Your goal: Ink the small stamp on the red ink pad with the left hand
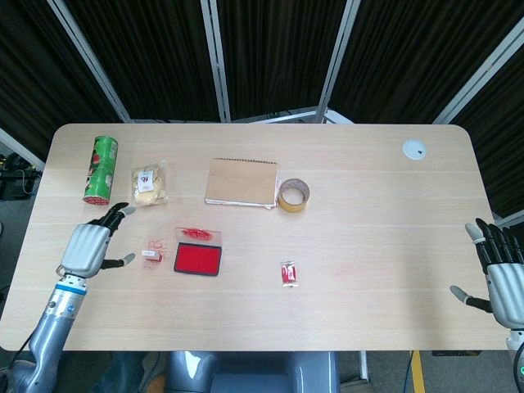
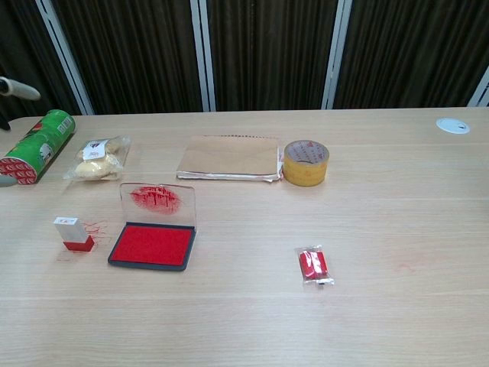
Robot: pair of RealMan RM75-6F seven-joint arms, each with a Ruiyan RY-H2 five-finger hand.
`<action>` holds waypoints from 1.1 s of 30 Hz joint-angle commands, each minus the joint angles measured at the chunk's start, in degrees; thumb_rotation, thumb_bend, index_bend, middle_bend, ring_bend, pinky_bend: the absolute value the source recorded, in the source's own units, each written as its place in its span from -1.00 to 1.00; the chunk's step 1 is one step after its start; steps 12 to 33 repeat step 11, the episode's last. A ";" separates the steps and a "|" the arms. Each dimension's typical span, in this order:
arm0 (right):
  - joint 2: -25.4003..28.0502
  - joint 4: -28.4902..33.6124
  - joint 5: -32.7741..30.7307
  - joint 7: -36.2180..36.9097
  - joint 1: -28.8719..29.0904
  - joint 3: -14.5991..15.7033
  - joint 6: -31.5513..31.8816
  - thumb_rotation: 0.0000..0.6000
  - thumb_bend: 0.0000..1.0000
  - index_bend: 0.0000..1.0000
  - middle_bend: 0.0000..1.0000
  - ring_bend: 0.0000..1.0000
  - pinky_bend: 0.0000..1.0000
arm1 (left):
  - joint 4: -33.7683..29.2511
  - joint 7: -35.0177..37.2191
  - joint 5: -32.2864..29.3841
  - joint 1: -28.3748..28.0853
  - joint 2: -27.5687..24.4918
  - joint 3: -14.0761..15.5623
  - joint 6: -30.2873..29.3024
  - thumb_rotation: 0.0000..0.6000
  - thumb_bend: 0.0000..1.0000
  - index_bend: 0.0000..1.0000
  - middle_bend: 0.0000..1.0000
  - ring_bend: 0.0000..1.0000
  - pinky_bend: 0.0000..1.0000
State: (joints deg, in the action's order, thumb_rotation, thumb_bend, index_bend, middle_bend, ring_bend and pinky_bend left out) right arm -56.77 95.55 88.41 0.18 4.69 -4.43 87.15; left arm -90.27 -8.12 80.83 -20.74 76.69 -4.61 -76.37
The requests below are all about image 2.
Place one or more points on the yellowish tape roll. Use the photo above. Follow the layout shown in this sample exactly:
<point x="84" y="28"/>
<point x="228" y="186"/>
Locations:
<point x="305" y="170"/>

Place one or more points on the bagged cookies clear wrapper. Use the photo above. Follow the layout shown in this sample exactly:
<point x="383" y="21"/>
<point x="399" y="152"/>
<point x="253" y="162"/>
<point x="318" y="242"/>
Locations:
<point x="97" y="162"/>

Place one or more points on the green snack can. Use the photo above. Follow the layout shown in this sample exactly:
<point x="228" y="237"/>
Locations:
<point x="40" y="147"/>

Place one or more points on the white partition frame post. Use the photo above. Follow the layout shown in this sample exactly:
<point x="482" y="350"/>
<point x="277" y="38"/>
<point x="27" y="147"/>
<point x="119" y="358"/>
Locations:
<point x="67" y="57"/>
<point x="480" y="89"/>
<point x="206" y="57"/>
<point x="336" y="57"/>

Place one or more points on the red candy packet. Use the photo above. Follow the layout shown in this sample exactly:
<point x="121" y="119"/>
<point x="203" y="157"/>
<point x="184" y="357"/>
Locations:
<point x="313" y="264"/>

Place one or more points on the black pleated curtain panel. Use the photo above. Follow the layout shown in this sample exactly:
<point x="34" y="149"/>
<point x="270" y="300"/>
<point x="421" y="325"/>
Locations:
<point x="133" y="53"/>
<point x="412" y="49"/>
<point x="26" y="42"/>
<point x="271" y="53"/>

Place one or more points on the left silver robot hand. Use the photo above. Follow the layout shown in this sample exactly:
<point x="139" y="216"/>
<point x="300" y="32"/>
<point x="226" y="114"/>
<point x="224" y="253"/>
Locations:
<point x="21" y="89"/>

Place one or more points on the small red stamp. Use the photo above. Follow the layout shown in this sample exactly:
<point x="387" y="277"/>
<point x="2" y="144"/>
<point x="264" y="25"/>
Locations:
<point x="70" y="231"/>

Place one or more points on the brown spiral notebook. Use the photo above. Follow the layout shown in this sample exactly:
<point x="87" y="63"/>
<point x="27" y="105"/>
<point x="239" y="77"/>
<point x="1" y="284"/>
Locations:
<point x="229" y="156"/>

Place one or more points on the red ink pad clear lid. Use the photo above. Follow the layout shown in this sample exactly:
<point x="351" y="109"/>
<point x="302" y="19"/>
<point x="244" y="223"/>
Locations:
<point x="153" y="244"/>

